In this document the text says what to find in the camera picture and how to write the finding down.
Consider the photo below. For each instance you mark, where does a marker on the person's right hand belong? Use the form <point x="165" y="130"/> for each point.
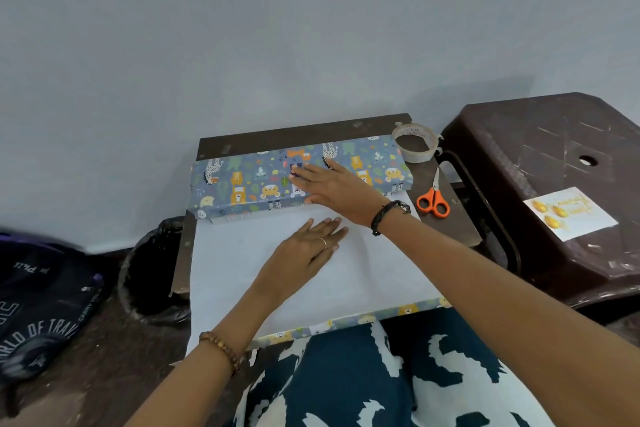
<point x="345" y="191"/>

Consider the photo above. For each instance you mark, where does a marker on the person's left hand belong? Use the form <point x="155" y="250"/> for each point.
<point x="300" y="256"/>

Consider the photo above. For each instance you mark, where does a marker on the blue animal-print wrapping paper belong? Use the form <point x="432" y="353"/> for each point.
<point x="230" y="266"/>

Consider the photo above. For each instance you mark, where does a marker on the clear tape roll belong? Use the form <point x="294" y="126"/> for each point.
<point x="420" y="156"/>

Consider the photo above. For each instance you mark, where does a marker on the white card with gold stickers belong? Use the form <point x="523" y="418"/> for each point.
<point x="585" y="221"/>

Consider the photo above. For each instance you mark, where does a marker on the person's left forearm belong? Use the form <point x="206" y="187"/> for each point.
<point x="200" y="381"/>

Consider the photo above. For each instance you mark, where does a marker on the person's right forearm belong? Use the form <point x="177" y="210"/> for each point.
<point x="525" y="331"/>

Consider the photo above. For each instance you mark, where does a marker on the small brown wooden table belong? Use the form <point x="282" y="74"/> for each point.
<point x="450" y="231"/>

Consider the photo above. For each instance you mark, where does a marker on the teal white patterned trousers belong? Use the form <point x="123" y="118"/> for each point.
<point x="340" y="381"/>

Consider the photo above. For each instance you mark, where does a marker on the black trash bin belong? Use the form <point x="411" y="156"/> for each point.
<point x="150" y="271"/>

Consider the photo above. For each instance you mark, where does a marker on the brown plastic stool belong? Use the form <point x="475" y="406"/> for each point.
<point x="540" y="141"/>

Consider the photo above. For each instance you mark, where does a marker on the black purple backpack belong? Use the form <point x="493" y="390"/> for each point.
<point x="40" y="311"/>

